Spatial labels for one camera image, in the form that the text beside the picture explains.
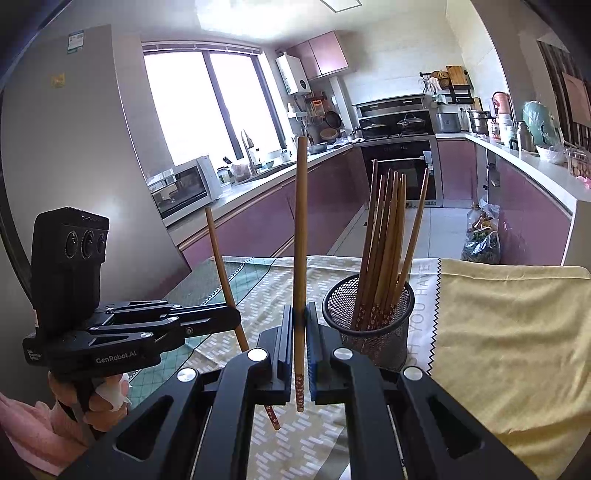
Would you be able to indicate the white toaster oven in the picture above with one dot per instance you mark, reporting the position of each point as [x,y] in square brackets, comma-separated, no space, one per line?
[184,189]

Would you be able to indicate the white water heater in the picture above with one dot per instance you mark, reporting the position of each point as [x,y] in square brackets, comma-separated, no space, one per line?
[292,74]

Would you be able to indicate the clear plastic bag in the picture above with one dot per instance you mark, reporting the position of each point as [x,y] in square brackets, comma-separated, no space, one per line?
[482,214]

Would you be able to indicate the black mesh holder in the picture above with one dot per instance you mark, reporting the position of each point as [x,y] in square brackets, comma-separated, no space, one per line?
[392,344]

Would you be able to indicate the black pot with glass lid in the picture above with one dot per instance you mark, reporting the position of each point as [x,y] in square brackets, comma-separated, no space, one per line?
[411,124]

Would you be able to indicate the mint green appliance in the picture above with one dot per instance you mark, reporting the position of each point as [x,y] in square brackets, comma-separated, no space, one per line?
[540,122]

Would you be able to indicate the pink lower cabinets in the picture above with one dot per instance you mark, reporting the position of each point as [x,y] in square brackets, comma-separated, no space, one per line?
[526,221]
[268,217]

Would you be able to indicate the grey refrigerator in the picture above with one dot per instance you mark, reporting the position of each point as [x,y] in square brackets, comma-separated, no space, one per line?
[83,161]

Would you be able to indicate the plastic bag of greens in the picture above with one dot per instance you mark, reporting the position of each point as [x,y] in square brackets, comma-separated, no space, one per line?
[482,247]

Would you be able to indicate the black frying pan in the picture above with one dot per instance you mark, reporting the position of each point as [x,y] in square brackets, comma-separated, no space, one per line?
[374,130]

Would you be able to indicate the person's left forearm pink sleeve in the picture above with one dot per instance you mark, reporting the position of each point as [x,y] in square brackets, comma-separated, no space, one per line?
[32,434]

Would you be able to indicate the white bowl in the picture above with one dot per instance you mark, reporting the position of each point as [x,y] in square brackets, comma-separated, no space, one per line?
[551,156]

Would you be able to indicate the steel range hood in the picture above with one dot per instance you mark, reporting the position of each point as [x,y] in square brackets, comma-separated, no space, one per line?
[392,106]

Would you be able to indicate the hanging black pan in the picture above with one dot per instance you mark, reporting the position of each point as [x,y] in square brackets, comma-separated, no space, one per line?
[333,119]

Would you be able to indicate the person's left hand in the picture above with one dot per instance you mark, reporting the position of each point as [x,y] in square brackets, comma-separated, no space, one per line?
[108,401]

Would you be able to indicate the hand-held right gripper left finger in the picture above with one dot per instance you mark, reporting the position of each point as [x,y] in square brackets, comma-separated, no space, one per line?
[288,344]

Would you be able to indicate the black built-in oven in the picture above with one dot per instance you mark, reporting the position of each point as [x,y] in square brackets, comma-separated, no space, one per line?
[401,150]

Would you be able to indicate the steel thermos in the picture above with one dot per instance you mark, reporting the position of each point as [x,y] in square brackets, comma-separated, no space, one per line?
[525,138]

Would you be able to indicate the wooden chopstick with floral end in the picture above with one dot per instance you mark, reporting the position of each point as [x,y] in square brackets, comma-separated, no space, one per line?
[301,207]
[219,258]

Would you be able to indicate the grey rice cooker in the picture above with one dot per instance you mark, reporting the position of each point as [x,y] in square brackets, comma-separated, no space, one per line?
[448,122]

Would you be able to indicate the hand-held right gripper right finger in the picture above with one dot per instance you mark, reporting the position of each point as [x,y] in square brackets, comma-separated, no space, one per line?
[312,344]

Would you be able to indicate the wooden slatted screen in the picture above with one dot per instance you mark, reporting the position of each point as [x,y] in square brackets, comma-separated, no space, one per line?
[570,92]

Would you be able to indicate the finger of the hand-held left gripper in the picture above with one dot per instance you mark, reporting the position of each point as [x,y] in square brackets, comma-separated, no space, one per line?
[207,321]
[138,310]

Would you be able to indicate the clear cookie container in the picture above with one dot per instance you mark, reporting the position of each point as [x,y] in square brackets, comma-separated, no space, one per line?
[579,164]

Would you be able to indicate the pink wall cabinet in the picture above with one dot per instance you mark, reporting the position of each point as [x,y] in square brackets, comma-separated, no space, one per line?
[323,55]

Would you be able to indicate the bundle of wooden chopsticks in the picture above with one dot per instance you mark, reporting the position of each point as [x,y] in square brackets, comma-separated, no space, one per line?
[390,230]

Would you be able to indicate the steel sink faucet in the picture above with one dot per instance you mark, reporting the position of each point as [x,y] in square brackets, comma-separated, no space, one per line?
[249,152]

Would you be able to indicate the green beige patterned tablecloth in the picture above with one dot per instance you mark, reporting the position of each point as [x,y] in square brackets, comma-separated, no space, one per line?
[263,286]

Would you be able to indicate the stainless steel stockpot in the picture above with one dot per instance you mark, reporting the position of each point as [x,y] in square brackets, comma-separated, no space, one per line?
[479,122]

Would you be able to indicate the black wall rack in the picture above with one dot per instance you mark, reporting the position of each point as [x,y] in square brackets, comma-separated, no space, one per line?
[455,85]

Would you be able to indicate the kitchen window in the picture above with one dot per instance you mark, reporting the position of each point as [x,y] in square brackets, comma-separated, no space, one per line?
[184,106]

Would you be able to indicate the square ceiling light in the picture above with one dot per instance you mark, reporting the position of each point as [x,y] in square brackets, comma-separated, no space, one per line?
[340,3]

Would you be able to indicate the yellow cloth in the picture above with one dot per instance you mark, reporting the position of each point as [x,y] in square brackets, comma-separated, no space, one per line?
[508,346]

